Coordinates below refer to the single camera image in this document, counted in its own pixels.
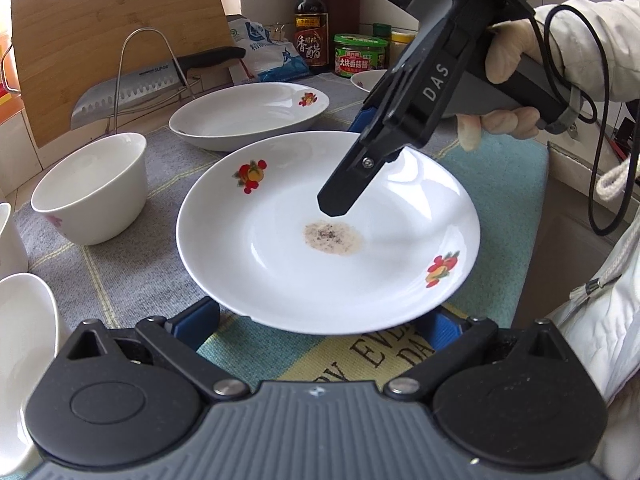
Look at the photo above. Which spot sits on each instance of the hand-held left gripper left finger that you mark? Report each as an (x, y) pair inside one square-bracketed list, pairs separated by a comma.
[(197, 322)]

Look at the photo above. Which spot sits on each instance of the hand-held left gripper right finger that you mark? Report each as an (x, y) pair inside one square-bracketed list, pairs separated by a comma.
[(442, 332)]

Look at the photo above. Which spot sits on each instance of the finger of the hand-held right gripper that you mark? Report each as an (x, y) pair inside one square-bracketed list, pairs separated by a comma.
[(361, 119), (350, 180)]

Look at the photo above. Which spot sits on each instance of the stained fruit-print white plate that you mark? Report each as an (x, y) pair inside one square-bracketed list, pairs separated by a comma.
[(280, 200)]

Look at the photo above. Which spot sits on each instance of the white ceramic bowl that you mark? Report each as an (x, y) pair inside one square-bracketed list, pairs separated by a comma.
[(10, 250), (95, 210), (25, 360)]

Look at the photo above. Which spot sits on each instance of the person's right forearm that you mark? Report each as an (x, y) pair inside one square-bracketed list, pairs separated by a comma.
[(590, 45)]

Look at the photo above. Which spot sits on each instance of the person's right hand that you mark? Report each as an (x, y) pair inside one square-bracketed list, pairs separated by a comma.
[(515, 45)]

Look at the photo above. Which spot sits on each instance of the small white bowl behind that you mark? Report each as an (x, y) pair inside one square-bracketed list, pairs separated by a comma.
[(367, 79)]

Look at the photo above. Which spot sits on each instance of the yellow-lidded jar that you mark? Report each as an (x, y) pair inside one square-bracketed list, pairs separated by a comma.
[(400, 47)]

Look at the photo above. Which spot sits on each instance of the green-lidded sauce jar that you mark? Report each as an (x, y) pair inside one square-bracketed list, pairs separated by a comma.
[(357, 57)]

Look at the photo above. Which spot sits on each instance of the green tin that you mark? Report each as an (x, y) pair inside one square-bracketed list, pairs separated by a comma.
[(382, 30)]

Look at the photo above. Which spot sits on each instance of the grey and blue checked cloth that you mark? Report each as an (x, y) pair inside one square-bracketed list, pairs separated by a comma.
[(125, 270)]

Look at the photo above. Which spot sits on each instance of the dark vinegar bottle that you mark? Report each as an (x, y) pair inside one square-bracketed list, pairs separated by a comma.
[(311, 35)]

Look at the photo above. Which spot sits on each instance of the white and blue salt bag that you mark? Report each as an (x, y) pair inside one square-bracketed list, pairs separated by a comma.
[(270, 55)]

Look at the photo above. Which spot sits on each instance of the deep fruit-print white plate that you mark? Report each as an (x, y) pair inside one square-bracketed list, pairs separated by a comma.
[(240, 110)]

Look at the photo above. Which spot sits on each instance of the white jacket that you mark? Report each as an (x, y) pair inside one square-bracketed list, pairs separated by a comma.
[(610, 340)]

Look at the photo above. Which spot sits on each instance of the bamboo cutting board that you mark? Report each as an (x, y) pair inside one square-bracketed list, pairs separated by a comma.
[(90, 30)]

